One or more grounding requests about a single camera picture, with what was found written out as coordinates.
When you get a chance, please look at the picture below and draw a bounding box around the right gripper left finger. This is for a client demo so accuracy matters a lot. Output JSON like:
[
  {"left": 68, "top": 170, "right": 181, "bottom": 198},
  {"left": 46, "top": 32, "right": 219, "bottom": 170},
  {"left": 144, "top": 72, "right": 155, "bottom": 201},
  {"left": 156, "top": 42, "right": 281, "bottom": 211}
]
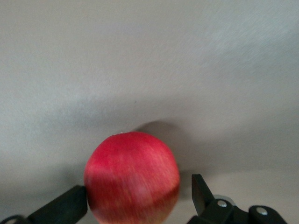
[{"left": 0, "top": 185, "right": 88, "bottom": 224}]

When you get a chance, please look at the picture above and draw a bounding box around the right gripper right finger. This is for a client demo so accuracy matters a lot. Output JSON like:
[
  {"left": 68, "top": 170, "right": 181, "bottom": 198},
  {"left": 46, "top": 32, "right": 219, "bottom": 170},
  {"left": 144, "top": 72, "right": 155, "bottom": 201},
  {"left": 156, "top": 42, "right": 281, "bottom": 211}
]
[{"left": 188, "top": 174, "right": 288, "bottom": 224}]

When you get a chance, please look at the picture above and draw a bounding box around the red apple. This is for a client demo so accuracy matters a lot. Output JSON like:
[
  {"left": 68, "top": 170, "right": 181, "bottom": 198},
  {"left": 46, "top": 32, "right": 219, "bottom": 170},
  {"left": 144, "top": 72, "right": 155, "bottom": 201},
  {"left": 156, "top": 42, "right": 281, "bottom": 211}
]
[{"left": 83, "top": 131, "right": 181, "bottom": 224}]

